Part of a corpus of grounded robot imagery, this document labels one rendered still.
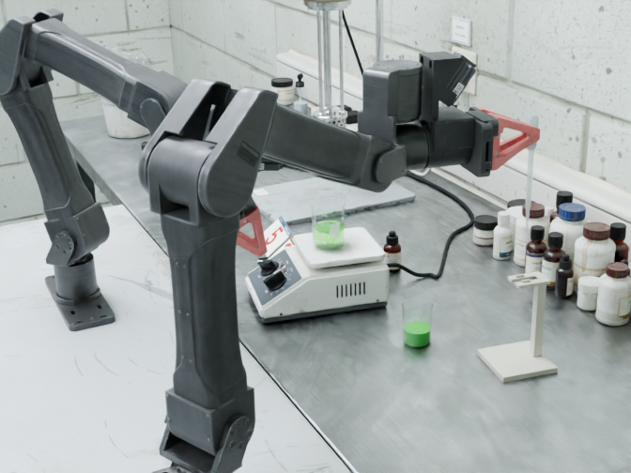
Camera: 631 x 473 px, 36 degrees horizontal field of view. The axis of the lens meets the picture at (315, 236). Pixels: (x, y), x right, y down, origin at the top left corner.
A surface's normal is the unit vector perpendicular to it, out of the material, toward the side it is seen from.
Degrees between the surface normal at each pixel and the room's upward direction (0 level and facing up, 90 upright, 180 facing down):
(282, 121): 92
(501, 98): 90
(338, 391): 0
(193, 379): 89
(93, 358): 0
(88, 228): 73
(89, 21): 90
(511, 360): 0
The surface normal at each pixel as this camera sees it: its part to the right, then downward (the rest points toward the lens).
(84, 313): -0.03, -0.92
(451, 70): 0.29, 0.35
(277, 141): 0.85, 0.30
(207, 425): -0.64, 0.29
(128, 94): -0.37, 0.32
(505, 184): -0.90, 0.18
